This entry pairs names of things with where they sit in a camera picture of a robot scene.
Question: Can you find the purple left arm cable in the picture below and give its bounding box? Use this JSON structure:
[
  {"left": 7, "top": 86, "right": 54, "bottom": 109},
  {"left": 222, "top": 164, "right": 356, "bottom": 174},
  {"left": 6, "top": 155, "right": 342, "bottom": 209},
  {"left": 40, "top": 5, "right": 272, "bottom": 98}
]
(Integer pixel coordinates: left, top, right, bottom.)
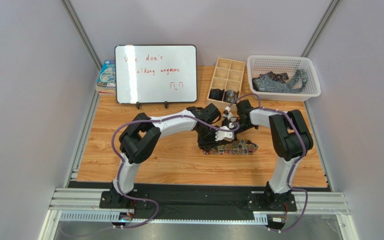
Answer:
[{"left": 111, "top": 114, "right": 241, "bottom": 231}]

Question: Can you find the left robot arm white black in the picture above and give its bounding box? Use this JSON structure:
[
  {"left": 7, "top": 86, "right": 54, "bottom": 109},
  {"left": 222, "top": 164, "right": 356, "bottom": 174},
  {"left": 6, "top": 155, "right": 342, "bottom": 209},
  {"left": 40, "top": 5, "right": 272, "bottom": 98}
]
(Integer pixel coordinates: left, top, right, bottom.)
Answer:
[{"left": 113, "top": 104, "right": 235, "bottom": 195}]

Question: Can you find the blue book stack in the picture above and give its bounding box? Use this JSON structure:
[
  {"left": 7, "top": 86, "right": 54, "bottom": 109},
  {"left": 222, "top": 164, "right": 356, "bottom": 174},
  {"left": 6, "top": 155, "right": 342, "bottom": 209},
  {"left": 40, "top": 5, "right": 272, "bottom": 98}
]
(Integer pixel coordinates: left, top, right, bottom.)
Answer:
[{"left": 95, "top": 60, "right": 116, "bottom": 96}]

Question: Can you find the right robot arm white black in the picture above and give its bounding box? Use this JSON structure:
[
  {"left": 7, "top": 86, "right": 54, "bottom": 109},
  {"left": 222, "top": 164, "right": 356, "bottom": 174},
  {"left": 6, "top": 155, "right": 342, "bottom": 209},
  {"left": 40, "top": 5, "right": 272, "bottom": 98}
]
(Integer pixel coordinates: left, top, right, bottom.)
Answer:
[{"left": 222, "top": 100, "right": 314, "bottom": 202}]

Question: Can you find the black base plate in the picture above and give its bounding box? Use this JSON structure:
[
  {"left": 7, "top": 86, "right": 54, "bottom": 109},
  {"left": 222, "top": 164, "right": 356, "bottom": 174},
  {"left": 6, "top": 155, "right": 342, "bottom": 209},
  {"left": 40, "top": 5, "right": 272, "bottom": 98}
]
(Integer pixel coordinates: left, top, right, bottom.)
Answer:
[{"left": 99, "top": 183, "right": 297, "bottom": 221}]

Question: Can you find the white plastic basket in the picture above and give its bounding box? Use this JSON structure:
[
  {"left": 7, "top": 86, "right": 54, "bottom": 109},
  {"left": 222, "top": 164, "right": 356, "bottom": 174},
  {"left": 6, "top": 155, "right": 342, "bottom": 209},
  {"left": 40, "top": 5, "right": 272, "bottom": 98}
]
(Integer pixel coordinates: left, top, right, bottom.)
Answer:
[{"left": 246, "top": 55, "right": 322, "bottom": 102}]

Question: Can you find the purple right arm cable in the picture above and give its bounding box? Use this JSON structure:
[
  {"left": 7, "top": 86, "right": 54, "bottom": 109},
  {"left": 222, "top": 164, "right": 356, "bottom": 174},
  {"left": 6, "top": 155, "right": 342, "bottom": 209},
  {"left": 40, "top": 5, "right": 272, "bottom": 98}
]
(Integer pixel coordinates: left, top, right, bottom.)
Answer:
[{"left": 225, "top": 93, "right": 310, "bottom": 233}]

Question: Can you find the aluminium frame rail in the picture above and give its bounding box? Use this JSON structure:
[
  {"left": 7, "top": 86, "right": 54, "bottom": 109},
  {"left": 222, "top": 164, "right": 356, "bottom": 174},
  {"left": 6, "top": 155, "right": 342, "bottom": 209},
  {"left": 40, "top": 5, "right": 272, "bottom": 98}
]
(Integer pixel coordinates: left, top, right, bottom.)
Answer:
[{"left": 39, "top": 182, "right": 359, "bottom": 240}]

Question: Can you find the whiteboard with red writing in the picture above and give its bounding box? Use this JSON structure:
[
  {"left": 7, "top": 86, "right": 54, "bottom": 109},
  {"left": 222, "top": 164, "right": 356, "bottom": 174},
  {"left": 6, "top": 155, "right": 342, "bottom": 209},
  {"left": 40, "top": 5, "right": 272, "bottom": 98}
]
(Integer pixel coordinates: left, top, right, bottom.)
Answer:
[{"left": 114, "top": 44, "right": 198, "bottom": 105}]

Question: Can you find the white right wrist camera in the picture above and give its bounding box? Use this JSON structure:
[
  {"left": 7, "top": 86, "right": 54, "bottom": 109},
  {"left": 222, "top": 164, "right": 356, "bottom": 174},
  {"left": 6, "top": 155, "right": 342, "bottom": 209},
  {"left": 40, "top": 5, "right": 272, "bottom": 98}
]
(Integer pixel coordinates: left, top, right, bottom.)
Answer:
[{"left": 222, "top": 106, "right": 237, "bottom": 122}]

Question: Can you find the dark patterned tie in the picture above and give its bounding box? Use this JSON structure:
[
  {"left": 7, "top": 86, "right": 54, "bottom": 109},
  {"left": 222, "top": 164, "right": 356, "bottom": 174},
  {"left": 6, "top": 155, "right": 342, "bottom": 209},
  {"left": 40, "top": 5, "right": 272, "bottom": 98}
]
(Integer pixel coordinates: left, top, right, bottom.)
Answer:
[{"left": 259, "top": 71, "right": 289, "bottom": 84}]

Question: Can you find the wooden compartment box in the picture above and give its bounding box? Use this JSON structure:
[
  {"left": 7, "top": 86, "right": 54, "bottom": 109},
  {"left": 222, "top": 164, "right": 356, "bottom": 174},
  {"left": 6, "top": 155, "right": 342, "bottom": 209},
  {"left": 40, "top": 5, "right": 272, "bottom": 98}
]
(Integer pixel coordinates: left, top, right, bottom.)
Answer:
[{"left": 206, "top": 57, "right": 246, "bottom": 111}]

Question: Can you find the rolled black tie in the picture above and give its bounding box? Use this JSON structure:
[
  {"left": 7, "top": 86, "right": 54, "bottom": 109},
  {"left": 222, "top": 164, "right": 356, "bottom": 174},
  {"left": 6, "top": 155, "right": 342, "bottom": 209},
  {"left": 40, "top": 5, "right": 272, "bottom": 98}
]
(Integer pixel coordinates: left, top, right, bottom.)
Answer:
[{"left": 208, "top": 88, "right": 225, "bottom": 101}]

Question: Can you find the colourful patterned tie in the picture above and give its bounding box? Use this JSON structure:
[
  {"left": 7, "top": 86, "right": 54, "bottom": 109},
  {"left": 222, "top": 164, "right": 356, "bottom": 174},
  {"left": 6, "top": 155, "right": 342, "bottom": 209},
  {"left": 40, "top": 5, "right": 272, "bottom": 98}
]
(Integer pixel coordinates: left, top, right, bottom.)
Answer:
[{"left": 202, "top": 139, "right": 259, "bottom": 155}]

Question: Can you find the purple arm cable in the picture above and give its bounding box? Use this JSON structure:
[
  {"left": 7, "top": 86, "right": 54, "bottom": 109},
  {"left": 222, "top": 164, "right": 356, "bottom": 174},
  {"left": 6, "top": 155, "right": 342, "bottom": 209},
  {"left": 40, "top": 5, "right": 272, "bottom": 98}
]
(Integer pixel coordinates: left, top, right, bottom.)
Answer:
[
  {"left": 225, "top": 93, "right": 310, "bottom": 233},
  {"left": 111, "top": 114, "right": 241, "bottom": 231}
]

